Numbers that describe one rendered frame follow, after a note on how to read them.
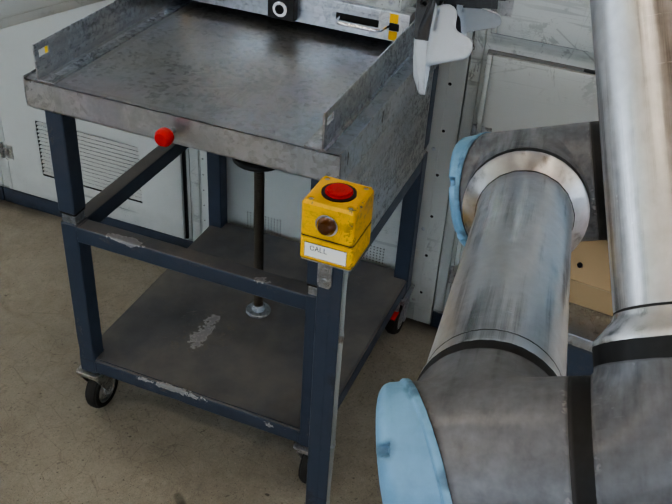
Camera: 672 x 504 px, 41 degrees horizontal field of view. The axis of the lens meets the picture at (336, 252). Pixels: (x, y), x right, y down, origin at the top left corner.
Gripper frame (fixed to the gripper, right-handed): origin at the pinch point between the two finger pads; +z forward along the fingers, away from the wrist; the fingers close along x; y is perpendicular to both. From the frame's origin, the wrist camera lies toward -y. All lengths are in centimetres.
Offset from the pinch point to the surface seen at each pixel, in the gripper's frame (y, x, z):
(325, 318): -19.8, 10.9, 43.1
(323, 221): -17.4, 6.2, 24.1
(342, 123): -28, 38, 23
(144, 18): -83, 63, 15
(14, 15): -105, 49, 13
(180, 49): -69, 54, 18
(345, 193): -15.8, 10.4, 21.4
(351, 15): -41, 75, 14
